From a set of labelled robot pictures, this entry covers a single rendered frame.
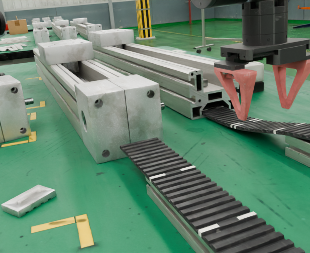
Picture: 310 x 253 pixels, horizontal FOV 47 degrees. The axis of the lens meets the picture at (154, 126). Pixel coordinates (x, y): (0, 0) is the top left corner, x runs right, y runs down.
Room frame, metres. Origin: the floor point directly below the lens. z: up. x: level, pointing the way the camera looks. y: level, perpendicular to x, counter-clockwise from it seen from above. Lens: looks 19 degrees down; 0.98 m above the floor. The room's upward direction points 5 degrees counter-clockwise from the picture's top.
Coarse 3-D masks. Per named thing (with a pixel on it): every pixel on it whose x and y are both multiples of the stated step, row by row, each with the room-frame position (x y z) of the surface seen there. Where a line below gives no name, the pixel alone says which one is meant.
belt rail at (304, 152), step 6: (288, 138) 0.41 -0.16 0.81; (294, 138) 0.40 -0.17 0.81; (300, 138) 0.40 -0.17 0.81; (294, 144) 0.40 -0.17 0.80; (300, 144) 0.39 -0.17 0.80; (306, 144) 0.38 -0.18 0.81; (288, 150) 0.41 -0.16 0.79; (294, 150) 0.40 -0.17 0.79; (300, 150) 0.40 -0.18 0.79; (306, 150) 0.38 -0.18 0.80; (288, 156) 0.41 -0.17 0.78; (294, 156) 0.40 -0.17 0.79; (300, 156) 0.39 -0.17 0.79; (306, 156) 0.38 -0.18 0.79; (300, 162) 0.39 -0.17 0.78; (306, 162) 0.38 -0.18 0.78
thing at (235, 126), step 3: (249, 120) 0.53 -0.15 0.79; (252, 120) 0.53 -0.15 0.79; (255, 120) 0.53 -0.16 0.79; (258, 120) 0.52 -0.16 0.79; (261, 120) 0.52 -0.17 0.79; (237, 123) 0.52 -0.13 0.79; (240, 123) 0.52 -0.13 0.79; (243, 123) 0.52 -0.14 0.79; (246, 123) 0.51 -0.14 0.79; (249, 123) 0.52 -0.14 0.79; (231, 126) 0.52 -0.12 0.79; (234, 126) 0.51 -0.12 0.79; (237, 126) 0.51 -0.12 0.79; (237, 129) 0.50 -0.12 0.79
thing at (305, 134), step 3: (303, 132) 0.39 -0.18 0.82; (306, 132) 0.39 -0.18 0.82; (309, 132) 0.39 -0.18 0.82; (294, 135) 0.40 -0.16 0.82; (297, 135) 0.39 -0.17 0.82; (300, 135) 0.39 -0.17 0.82; (303, 135) 0.38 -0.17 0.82; (306, 135) 0.38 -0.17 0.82; (309, 135) 0.38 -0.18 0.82; (303, 138) 0.38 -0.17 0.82
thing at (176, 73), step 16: (96, 48) 1.20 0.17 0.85; (112, 48) 1.06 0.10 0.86; (128, 48) 1.12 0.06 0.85; (144, 48) 1.00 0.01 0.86; (112, 64) 1.04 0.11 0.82; (128, 64) 0.90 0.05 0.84; (144, 64) 0.79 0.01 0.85; (160, 64) 0.71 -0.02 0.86; (176, 64) 0.68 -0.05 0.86; (192, 64) 0.73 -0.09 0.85; (208, 64) 0.67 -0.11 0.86; (160, 80) 0.71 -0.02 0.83; (176, 80) 0.64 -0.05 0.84; (192, 80) 0.60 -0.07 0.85; (208, 80) 0.68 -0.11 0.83; (160, 96) 0.72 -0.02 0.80; (176, 96) 0.64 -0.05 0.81; (192, 96) 0.61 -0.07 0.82; (208, 96) 0.63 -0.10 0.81; (224, 96) 0.62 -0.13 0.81; (192, 112) 0.62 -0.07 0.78
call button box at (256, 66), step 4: (248, 64) 0.75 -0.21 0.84; (252, 64) 0.75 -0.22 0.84; (256, 64) 0.74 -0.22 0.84; (260, 64) 0.74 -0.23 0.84; (248, 68) 0.73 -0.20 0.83; (252, 68) 0.74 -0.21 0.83; (256, 68) 0.74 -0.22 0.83; (260, 68) 0.74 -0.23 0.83; (260, 72) 0.74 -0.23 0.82; (256, 76) 0.74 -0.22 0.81; (260, 76) 0.74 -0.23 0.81; (256, 80) 0.74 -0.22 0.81; (260, 80) 0.74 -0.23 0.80; (256, 84) 0.74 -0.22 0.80; (260, 84) 0.74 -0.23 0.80; (256, 88) 0.74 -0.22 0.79; (260, 88) 0.74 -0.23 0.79; (240, 92) 0.72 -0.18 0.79
